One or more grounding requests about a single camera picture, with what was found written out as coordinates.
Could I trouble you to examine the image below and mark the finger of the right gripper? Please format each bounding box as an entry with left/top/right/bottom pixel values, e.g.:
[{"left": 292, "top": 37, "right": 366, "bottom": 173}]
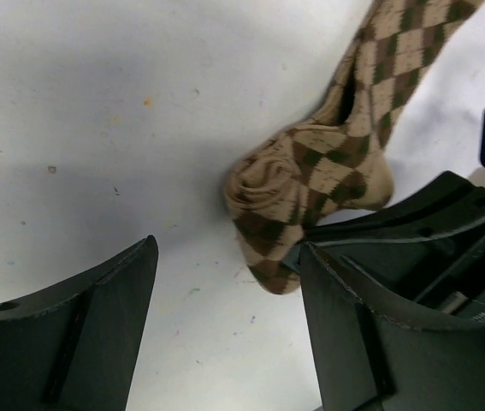
[{"left": 281, "top": 172, "right": 485, "bottom": 330}]

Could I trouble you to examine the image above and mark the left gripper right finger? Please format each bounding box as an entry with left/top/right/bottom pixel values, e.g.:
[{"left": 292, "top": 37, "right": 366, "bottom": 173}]
[{"left": 300, "top": 244, "right": 485, "bottom": 410}]

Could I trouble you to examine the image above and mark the brown argyle sock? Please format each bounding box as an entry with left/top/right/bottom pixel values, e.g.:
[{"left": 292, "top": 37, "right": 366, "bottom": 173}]
[{"left": 223, "top": 0, "right": 481, "bottom": 295}]

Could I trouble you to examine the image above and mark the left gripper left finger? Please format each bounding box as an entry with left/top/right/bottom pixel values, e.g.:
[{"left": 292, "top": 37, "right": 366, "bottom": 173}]
[{"left": 0, "top": 237, "right": 158, "bottom": 410}]

